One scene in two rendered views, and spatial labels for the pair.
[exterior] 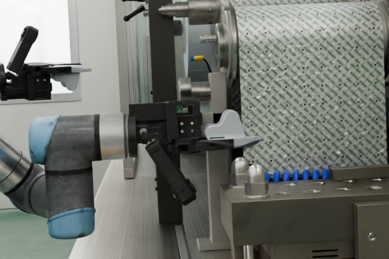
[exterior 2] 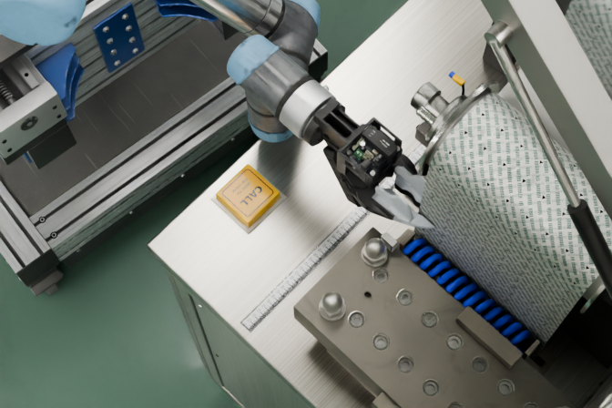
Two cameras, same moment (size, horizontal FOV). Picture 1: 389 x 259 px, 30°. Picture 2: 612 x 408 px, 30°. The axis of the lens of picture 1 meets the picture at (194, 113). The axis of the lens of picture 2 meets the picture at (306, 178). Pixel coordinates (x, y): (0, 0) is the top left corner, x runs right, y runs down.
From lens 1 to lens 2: 155 cm
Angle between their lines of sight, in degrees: 73
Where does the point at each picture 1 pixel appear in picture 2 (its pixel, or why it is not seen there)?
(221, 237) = not seen: hidden behind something
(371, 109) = (545, 310)
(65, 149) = (251, 98)
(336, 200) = (370, 379)
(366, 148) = (531, 318)
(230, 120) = (399, 202)
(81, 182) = (269, 120)
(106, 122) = (289, 112)
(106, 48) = not seen: outside the picture
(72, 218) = (259, 132)
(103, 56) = not seen: outside the picture
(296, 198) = (340, 350)
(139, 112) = (322, 127)
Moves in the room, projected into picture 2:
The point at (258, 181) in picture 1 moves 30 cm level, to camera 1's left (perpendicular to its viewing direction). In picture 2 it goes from (326, 311) to (180, 158)
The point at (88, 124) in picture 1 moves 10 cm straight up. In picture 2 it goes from (274, 99) to (271, 64)
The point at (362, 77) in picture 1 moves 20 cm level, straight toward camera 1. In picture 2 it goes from (545, 291) to (405, 372)
